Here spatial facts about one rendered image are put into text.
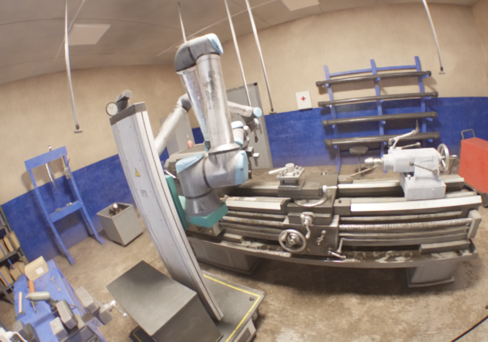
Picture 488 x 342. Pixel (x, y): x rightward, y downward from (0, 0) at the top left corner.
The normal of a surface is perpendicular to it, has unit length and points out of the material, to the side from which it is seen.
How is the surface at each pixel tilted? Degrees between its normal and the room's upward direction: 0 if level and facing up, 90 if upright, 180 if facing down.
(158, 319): 0
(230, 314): 0
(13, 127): 90
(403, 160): 85
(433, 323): 0
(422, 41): 90
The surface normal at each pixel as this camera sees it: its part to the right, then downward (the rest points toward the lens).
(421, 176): -0.51, -0.10
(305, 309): -0.21, -0.95
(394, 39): -0.47, 0.32
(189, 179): -0.14, 0.27
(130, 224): 0.90, -0.08
